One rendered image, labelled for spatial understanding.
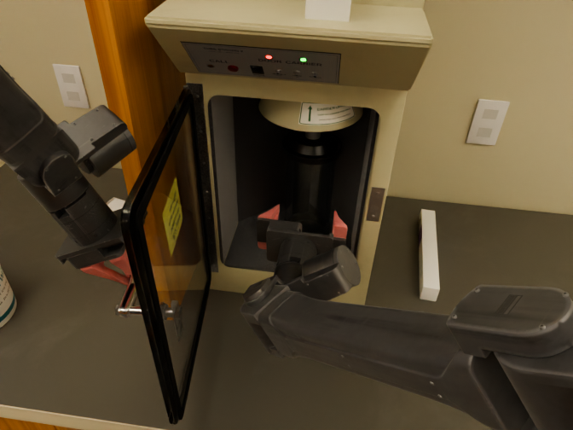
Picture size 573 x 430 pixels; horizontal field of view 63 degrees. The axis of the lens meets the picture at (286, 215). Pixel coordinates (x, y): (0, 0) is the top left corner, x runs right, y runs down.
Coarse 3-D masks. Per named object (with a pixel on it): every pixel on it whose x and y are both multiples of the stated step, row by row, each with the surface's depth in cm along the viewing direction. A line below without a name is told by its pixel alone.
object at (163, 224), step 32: (192, 160) 70; (160, 192) 54; (192, 192) 71; (128, 224) 44; (160, 224) 55; (192, 224) 73; (128, 256) 46; (160, 256) 56; (192, 256) 74; (160, 288) 56; (192, 288) 75; (192, 320) 76; (160, 384) 61
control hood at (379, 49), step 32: (192, 0) 58; (224, 0) 58; (256, 0) 59; (288, 0) 59; (160, 32) 54; (192, 32) 53; (224, 32) 52; (256, 32) 52; (288, 32) 51; (320, 32) 51; (352, 32) 50; (384, 32) 50; (416, 32) 50; (192, 64) 62; (352, 64) 56; (384, 64) 55; (416, 64) 54
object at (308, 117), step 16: (272, 112) 74; (288, 112) 72; (304, 112) 72; (320, 112) 72; (336, 112) 72; (352, 112) 74; (288, 128) 73; (304, 128) 72; (320, 128) 72; (336, 128) 73
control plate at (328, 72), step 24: (192, 48) 57; (216, 48) 56; (240, 48) 55; (264, 48) 55; (216, 72) 63; (240, 72) 62; (264, 72) 61; (288, 72) 60; (312, 72) 60; (336, 72) 59
